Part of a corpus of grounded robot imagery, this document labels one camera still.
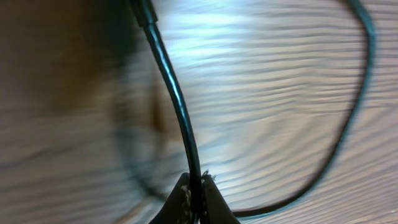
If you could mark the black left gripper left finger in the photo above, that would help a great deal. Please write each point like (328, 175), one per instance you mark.
(177, 208)

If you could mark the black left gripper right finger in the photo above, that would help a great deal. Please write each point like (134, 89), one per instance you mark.
(215, 209)

